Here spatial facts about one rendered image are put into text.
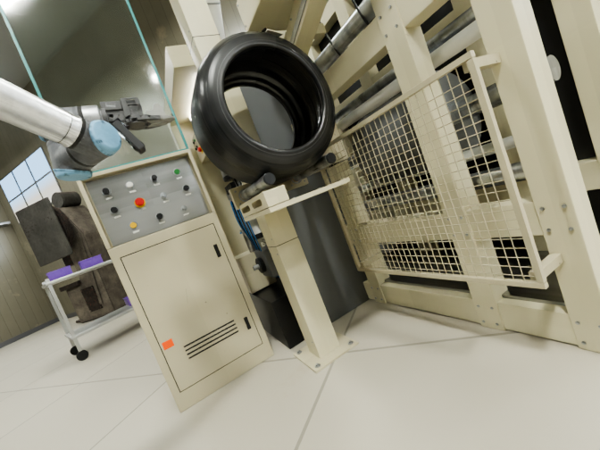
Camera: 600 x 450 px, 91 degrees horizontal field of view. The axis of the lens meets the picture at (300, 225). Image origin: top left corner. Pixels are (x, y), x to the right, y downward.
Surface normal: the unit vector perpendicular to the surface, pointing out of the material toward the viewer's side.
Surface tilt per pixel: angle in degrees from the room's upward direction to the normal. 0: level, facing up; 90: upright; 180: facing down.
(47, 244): 90
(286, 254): 90
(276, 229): 90
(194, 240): 90
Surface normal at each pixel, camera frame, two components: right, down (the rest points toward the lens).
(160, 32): -0.37, 0.22
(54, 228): -0.18, 0.16
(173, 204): 0.42, -0.08
